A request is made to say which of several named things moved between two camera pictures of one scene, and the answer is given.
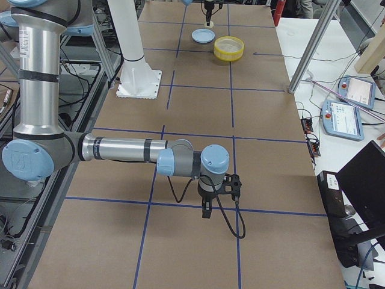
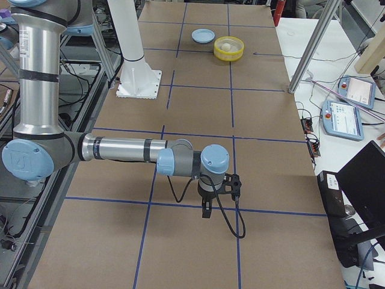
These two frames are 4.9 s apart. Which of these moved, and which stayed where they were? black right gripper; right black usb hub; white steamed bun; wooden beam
Moved: white steamed bun
Stayed: right black usb hub; wooden beam; black right gripper
